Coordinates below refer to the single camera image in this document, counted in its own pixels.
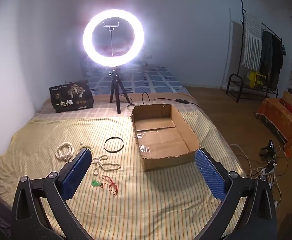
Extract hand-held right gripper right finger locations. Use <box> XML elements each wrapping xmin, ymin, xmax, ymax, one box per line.
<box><xmin>194</xmin><ymin>147</ymin><xmax>278</xmax><ymax>240</ymax></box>

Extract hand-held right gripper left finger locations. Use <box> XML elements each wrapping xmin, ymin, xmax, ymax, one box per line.
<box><xmin>10</xmin><ymin>147</ymin><xmax>93</xmax><ymax>240</ymax></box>

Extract green pendant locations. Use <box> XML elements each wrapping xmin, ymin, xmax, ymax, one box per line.
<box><xmin>91</xmin><ymin>176</ymin><xmax>119</xmax><ymax>195</ymax></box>

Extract cream bead necklace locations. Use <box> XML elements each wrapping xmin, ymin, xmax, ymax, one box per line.
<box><xmin>55</xmin><ymin>142</ymin><xmax>76</xmax><ymax>161</ymax></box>

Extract long pearl necklace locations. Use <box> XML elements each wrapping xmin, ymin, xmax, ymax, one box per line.
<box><xmin>91</xmin><ymin>154</ymin><xmax>121</xmax><ymax>177</ymax></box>

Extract thin black hoop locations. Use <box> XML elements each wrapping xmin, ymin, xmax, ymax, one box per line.
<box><xmin>104</xmin><ymin>137</ymin><xmax>125</xmax><ymax>153</ymax></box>

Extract cardboard box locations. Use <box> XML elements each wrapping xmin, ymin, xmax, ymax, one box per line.
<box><xmin>130</xmin><ymin>104</ymin><xmax>200</xmax><ymax>172</ymax></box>

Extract white power strip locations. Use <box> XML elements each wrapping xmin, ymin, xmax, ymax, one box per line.
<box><xmin>264</xmin><ymin>161</ymin><xmax>277</xmax><ymax>174</ymax></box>

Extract small black floor tripod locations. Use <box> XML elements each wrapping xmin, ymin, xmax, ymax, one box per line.
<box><xmin>259</xmin><ymin>140</ymin><xmax>277</xmax><ymax>159</ymax></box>

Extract pink plaid sheet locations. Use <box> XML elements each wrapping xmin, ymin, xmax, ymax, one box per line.
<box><xmin>35</xmin><ymin>92</ymin><xmax>201</xmax><ymax>119</ymax></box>

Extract black printed bag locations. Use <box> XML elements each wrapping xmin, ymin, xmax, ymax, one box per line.
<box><xmin>49</xmin><ymin>79</ymin><xmax>94</xmax><ymax>113</ymax></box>

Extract orange covered furniture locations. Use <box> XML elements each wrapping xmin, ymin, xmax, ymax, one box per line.
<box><xmin>256</xmin><ymin>97</ymin><xmax>292</xmax><ymax>157</ymax></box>

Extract black tripod stand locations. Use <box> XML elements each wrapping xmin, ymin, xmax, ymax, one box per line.
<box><xmin>108</xmin><ymin>67</ymin><xmax>132</xmax><ymax>115</ymax></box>

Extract black metal clothes rack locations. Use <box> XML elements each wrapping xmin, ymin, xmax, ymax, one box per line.
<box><xmin>226</xmin><ymin>0</ymin><xmax>286</xmax><ymax>103</ymax></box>

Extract yellow box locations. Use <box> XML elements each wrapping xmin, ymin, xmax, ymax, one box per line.
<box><xmin>248</xmin><ymin>70</ymin><xmax>266</xmax><ymax>88</ymax></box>

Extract blue patterned bedsheet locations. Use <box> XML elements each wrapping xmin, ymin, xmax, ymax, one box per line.
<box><xmin>86</xmin><ymin>65</ymin><xmax>189</xmax><ymax>95</ymax></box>

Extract dark hanging garment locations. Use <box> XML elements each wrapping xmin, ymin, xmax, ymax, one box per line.
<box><xmin>259</xmin><ymin>30</ymin><xmax>273</xmax><ymax>72</ymax></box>
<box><xmin>271</xmin><ymin>34</ymin><xmax>284</xmax><ymax>90</ymax></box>

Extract white striped hanging cloth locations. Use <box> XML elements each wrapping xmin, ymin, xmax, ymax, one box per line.
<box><xmin>242</xmin><ymin>11</ymin><xmax>263</xmax><ymax>70</ymax></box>

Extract phone holder clamp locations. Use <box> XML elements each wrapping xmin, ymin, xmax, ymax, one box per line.
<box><xmin>103</xmin><ymin>22</ymin><xmax>121</xmax><ymax>57</ymax></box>

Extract white floor cables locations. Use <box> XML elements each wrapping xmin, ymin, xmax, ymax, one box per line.
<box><xmin>229</xmin><ymin>144</ymin><xmax>283</xmax><ymax>207</ymax></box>

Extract black ring light cable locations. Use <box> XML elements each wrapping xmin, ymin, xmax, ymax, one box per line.
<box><xmin>120</xmin><ymin>92</ymin><xmax>204</xmax><ymax>108</ymax></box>

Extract round ring light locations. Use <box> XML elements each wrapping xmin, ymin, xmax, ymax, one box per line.
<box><xmin>83</xmin><ymin>9</ymin><xmax>152</xmax><ymax>67</ymax></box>

